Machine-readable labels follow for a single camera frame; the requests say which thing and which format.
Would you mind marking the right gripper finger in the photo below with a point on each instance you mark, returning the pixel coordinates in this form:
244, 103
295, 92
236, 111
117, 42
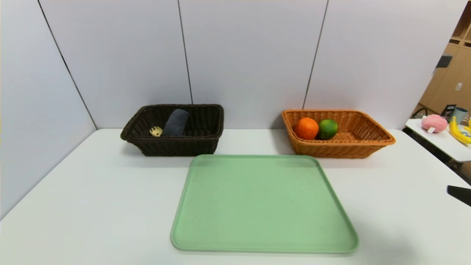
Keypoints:
461, 194

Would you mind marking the green citrus fruit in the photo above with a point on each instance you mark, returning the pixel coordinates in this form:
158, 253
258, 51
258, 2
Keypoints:
329, 129

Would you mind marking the orange fruit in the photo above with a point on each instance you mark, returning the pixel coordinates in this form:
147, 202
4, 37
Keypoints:
306, 129

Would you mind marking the dark grey towel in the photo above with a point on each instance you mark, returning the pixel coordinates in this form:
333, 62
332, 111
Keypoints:
176, 123

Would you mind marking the yellow green spaghetti spoon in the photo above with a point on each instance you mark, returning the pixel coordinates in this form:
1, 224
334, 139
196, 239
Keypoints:
156, 131

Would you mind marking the orange wicker basket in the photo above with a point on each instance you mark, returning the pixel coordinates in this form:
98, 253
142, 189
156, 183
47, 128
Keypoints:
331, 149

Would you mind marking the dark brown wicker basket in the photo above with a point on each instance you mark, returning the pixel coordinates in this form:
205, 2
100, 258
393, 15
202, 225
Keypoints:
173, 147

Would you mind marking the white side table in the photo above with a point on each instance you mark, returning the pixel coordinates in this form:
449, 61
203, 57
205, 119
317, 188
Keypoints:
441, 145

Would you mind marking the pink plush toy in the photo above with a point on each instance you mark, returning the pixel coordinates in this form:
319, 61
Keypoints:
434, 123

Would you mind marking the teal cup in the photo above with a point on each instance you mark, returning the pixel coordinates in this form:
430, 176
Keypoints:
459, 114

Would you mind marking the small black box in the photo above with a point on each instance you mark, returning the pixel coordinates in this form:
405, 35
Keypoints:
448, 111

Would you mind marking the light wooden cabinet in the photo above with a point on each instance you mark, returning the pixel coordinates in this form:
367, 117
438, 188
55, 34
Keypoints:
452, 81

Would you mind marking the light green plastic tray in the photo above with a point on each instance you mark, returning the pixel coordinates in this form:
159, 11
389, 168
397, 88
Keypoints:
265, 213

